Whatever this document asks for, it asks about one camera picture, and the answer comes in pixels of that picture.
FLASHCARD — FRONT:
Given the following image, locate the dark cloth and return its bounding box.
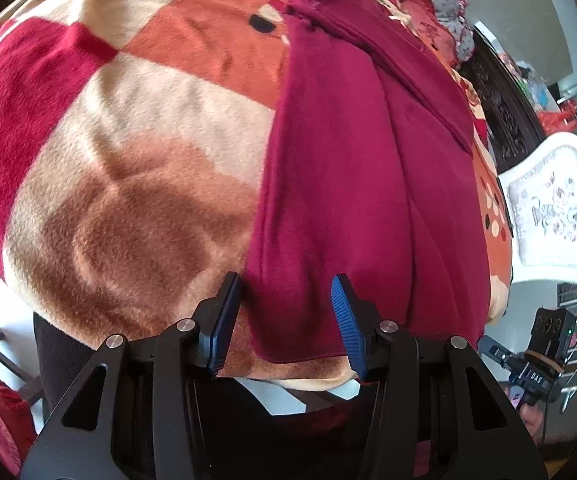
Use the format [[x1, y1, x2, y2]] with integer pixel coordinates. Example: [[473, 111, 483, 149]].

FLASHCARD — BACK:
[[32, 312, 484, 480]]

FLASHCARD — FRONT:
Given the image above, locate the red plastic bag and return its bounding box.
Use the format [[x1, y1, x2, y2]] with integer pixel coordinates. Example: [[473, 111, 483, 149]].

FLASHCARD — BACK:
[[539, 107, 577, 136]]

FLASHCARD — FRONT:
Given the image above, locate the white embroidered upholstered chair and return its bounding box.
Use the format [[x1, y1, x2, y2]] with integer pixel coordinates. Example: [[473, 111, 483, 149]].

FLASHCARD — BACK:
[[497, 132, 577, 281]]

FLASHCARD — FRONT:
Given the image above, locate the orange printed blanket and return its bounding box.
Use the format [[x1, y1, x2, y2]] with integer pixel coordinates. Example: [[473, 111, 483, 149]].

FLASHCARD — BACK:
[[0, 0, 514, 393]]

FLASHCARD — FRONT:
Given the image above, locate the person's right hand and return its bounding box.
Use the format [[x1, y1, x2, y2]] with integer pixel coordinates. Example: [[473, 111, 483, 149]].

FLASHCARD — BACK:
[[509, 385, 544, 443]]

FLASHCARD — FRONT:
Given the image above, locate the maroon fleece garment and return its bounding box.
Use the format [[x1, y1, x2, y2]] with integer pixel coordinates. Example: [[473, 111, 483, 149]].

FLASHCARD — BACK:
[[244, 0, 492, 363]]

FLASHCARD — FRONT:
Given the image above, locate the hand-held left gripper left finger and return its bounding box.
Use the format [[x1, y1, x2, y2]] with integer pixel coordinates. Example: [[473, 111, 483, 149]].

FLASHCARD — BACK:
[[21, 271, 242, 480]]

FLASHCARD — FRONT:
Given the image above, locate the red heart-shaped cushion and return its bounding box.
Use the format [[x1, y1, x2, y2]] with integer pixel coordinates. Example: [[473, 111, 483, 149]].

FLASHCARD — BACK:
[[401, 0, 474, 68]]

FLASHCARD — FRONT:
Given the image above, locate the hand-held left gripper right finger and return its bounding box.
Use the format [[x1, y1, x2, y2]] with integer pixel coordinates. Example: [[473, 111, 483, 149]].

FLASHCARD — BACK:
[[331, 274, 549, 480]]

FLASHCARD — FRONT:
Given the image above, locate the dark carved wooden headboard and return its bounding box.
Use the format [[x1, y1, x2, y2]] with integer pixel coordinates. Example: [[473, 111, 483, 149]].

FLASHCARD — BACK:
[[461, 22, 549, 173]]

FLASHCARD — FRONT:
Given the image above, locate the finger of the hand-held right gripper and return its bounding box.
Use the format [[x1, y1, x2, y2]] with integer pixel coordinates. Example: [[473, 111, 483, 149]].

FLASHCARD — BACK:
[[477, 336, 512, 368]]

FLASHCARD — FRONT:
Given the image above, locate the dark wooden frame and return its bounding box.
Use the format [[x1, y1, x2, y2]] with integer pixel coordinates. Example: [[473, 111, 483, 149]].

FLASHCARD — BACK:
[[0, 327, 44, 406]]

